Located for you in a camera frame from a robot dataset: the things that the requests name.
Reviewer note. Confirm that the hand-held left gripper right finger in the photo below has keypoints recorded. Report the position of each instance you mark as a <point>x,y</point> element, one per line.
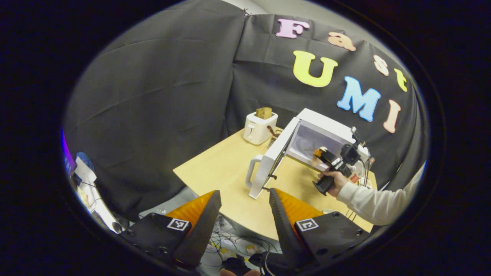
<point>282,230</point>

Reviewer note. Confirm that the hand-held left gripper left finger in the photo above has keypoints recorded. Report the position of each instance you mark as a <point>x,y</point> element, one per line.
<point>207,226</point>

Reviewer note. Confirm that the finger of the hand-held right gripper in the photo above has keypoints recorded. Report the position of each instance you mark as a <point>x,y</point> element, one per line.
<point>326,158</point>

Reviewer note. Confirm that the white microwave oven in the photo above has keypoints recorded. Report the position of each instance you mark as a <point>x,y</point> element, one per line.
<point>272,161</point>

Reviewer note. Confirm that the white toaster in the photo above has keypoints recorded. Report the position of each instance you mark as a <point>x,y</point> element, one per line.
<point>259,130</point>

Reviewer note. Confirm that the brown bread slice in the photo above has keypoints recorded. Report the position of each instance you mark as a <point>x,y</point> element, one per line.
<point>264,113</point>

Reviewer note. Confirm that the white papers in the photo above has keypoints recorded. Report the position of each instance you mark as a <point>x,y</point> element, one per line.
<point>96,199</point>

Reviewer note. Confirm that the black backdrop cloth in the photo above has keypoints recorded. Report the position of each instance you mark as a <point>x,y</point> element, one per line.
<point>153,96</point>

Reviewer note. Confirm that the purple lit screen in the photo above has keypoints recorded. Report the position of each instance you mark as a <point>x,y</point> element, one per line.
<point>67,153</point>

